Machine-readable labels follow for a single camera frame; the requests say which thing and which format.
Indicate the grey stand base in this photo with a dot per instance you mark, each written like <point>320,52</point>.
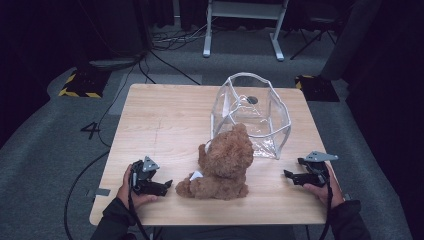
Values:
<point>113,63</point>

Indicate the yellow black striped floor plate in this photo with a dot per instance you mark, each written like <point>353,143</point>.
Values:
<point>83,85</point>
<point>316,88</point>

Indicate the clear plastic bag white trim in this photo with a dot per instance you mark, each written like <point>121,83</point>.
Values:
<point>266,133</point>

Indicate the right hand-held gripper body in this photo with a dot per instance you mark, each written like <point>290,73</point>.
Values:
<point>320,170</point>

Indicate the brown teddy bear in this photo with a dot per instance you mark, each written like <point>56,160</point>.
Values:
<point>226,160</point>

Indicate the grey curtain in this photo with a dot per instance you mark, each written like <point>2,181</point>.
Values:
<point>353,36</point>

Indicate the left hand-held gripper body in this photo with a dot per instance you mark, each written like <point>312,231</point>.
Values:
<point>141,173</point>

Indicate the white metal desk frame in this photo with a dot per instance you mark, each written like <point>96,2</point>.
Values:
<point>245,10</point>

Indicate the person's right hand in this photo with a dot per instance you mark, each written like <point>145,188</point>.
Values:
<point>333,193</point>

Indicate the person's left hand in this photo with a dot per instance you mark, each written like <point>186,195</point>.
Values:
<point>126,193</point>

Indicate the grey tape strip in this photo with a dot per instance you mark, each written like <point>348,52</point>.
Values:
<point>102,192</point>

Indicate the dark round table grommet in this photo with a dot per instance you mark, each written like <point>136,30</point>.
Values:
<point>252,99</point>

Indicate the black tripod stand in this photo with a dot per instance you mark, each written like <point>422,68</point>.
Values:
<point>313,36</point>

